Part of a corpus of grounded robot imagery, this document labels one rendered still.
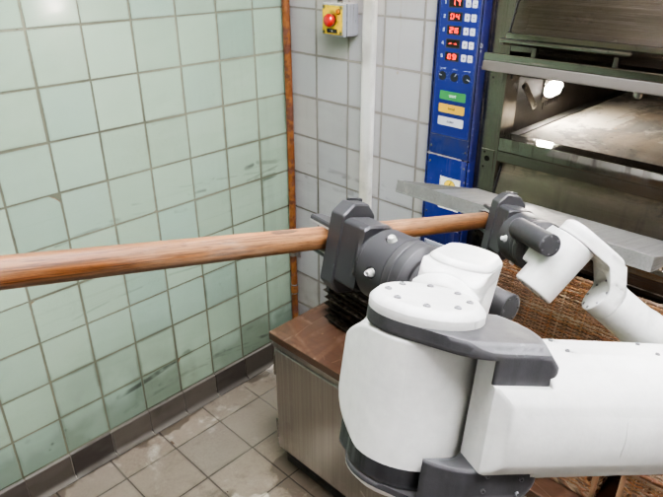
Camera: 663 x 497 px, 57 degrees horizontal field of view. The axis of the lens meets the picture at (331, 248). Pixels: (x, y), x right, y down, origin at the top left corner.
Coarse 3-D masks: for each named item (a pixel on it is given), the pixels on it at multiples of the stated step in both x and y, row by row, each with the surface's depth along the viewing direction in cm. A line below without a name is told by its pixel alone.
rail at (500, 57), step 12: (492, 60) 155; (504, 60) 152; (516, 60) 150; (528, 60) 148; (540, 60) 146; (552, 60) 144; (588, 72) 139; (600, 72) 137; (612, 72) 136; (624, 72) 134; (636, 72) 132; (648, 72) 131
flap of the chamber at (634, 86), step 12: (504, 72) 153; (516, 72) 151; (528, 72) 149; (540, 72) 147; (552, 72) 145; (564, 72) 143; (576, 72) 141; (588, 84) 140; (600, 84) 138; (612, 84) 136; (624, 84) 134; (636, 84) 133; (648, 84) 131; (660, 84) 130; (660, 96) 130
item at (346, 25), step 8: (328, 8) 196; (336, 8) 194; (344, 8) 192; (352, 8) 195; (336, 16) 195; (344, 16) 193; (352, 16) 196; (336, 24) 196; (344, 24) 194; (352, 24) 197; (328, 32) 199; (336, 32) 197; (344, 32) 196; (352, 32) 198
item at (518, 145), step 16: (512, 144) 174; (528, 144) 171; (544, 144) 170; (544, 160) 169; (560, 160) 166; (576, 160) 163; (592, 160) 160; (608, 160) 158; (624, 160) 158; (608, 176) 158; (624, 176) 155; (640, 176) 152; (656, 176) 150
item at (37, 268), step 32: (416, 224) 95; (448, 224) 102; (480, 224) 110; (0, 256) 52; (32, 256) 53; (64, 256) 55; (96, 256) 57; (128, 256) 59; (160, 256) 62; (192, 256) 65; (224, 256) 68; (256, 256) 72; (0, 288) 51
